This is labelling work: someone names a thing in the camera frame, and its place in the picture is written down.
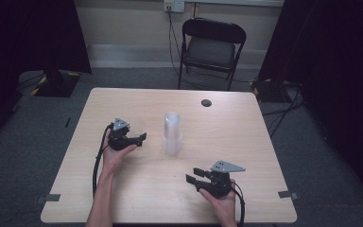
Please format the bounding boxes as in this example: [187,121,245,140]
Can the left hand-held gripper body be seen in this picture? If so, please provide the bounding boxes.
[108,117,139,151]

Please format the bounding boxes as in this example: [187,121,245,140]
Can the person's left hand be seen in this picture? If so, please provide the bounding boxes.
[102,131,138,174]

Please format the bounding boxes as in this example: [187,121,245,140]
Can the person's right hand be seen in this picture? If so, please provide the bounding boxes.
[199,179,236,221]

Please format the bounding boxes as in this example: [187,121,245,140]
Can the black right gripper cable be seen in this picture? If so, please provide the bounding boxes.
[231,181,246,227]

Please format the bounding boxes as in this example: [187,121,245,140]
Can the black folding chair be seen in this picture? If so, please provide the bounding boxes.
[178,17,248,92]

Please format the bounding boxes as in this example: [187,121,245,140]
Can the stack of clear plastic cups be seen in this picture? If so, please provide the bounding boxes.
[162,112,183,157]

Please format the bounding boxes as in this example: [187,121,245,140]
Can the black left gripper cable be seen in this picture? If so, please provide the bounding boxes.
[92,123,113,200]

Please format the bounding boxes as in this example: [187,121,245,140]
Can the black wall socket cable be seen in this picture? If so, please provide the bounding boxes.
[167,10,183,77]

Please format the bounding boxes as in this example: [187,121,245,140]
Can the black stand base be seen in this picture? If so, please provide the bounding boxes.
[251,77,285,103]
[31,69,81,98]

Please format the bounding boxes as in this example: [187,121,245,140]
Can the black floor cables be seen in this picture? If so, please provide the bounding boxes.
[261,81,306,140]

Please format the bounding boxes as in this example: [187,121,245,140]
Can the grey tape strip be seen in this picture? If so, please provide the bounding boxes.
[277,190,300,201]
[36,193,61,204]

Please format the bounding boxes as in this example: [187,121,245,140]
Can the dark curtain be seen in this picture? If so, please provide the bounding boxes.
[0,0,93,149]
[258,0,363,209]

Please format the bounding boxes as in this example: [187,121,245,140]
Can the white wall socket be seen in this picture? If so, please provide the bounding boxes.
[164,0,185,13]

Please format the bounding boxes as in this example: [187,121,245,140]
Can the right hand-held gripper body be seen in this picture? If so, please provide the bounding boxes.
[197,160,246,199]

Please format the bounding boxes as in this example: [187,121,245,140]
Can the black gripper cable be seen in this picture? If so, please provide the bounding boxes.
[231,181,246,227]
[92,123,113,200]

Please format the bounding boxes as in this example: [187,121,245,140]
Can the single clear plastic cup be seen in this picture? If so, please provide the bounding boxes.
[128,116,147,140]

